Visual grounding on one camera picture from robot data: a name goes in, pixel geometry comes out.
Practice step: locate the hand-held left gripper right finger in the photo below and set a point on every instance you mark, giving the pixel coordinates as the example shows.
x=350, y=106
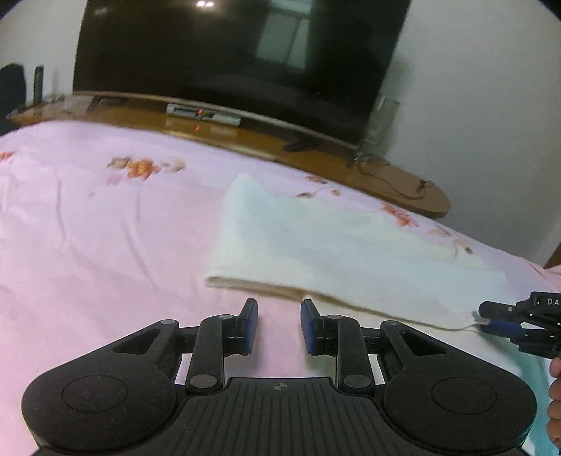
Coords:
x=307, y=326

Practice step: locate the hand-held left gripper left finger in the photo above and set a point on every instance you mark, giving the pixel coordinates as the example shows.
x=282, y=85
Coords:
x=250, y=326

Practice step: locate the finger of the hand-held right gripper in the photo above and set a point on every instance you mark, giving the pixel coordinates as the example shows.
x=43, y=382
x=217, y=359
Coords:
x=504, y=328
x=499, y=311

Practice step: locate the white sock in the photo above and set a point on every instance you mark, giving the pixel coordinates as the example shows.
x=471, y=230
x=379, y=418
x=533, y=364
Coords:
x=328, y=250

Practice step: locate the person's right hand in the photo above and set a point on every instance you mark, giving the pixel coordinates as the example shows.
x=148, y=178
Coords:
x=556, y=407

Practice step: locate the brown wooden door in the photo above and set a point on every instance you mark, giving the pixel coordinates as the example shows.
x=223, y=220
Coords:
x=554, y=256

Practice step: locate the wooden television stand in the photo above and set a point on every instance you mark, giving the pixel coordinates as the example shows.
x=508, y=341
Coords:
x=333, y=164

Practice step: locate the pink floral bed sheet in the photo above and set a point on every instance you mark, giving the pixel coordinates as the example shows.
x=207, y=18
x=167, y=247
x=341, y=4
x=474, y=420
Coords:
x=87, y=241

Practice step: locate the silver set-top box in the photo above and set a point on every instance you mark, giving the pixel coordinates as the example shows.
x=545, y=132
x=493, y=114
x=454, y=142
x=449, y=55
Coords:
x=204, y=115

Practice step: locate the clear glass container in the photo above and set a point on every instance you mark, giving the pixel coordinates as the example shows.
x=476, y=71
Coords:
x=382, y=122

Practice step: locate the black flat television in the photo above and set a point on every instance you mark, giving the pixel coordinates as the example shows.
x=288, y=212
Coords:
x=219, y=57

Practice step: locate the black remote control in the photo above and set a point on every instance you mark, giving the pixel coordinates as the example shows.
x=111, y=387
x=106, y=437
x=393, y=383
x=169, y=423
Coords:
x=39, y=85

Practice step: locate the dark rounded object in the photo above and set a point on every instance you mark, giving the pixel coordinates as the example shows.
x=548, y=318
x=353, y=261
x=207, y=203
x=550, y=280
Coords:
x=11, y=92

